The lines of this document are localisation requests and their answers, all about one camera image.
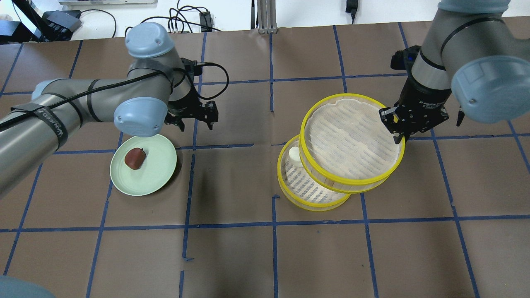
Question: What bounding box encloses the aluminium frame post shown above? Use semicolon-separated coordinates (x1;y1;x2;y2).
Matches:
255;0;278;34

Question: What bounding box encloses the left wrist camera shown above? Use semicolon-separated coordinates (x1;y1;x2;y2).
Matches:
181;57;204;83

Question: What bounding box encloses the light green plate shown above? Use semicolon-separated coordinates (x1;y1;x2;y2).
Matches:
110;134;178;196

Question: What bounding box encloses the white bun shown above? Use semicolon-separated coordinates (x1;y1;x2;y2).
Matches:
288;147;303;168

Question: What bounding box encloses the yellow steamer layer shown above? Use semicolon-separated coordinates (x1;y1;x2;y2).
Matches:
298;93;405;194
276;135;350;211

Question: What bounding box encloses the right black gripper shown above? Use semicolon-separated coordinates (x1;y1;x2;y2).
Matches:
379;76;452;144

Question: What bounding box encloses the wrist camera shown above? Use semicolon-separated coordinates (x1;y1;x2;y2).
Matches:
390;45;421;75
181;57;204;83

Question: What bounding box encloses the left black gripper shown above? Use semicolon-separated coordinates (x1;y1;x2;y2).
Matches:
164;81;219;132

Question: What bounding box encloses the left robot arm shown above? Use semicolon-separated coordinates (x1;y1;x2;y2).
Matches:
0;22;219;197

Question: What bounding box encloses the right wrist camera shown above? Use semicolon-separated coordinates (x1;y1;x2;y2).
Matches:
390;45;421;75

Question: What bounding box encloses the black power adapter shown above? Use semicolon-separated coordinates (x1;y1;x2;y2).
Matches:
199;11;213;31

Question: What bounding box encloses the brown bun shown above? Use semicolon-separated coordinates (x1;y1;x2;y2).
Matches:
124;147;147;170

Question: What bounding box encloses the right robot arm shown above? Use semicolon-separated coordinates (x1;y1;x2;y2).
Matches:
379;0;530;144

